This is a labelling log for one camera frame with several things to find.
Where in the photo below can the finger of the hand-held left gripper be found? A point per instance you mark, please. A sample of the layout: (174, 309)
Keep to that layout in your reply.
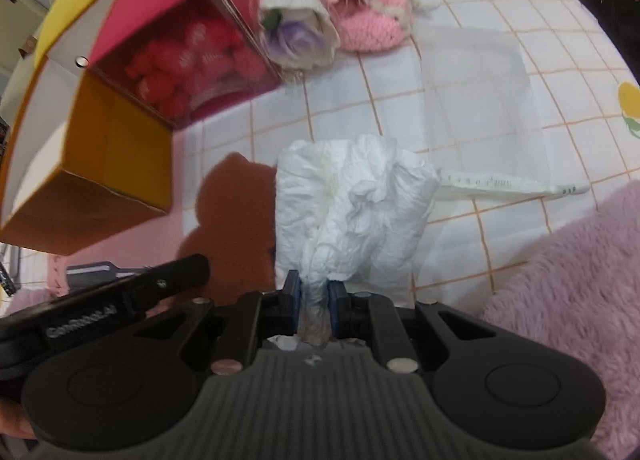
(175, 277)

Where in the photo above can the pink fuzzy blanket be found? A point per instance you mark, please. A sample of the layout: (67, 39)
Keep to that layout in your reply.
(575, 300)

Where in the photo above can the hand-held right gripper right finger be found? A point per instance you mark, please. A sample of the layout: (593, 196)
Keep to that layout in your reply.
(339, 310)

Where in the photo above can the translucent white zip bag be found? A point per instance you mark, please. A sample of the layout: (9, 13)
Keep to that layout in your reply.
(480, 99)

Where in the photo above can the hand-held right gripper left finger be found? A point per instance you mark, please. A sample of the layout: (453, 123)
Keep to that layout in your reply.
(292, 307)

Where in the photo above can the person's left hand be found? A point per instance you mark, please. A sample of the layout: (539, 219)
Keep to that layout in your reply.
(15, 420)

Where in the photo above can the orange cardboard box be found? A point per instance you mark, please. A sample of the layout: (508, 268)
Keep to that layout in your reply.
(115, 149)

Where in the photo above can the pink crochet piece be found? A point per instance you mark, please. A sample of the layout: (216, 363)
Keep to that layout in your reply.
(370, 24)

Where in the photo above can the red lid clear container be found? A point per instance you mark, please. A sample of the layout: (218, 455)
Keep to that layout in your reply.
(165, 4)

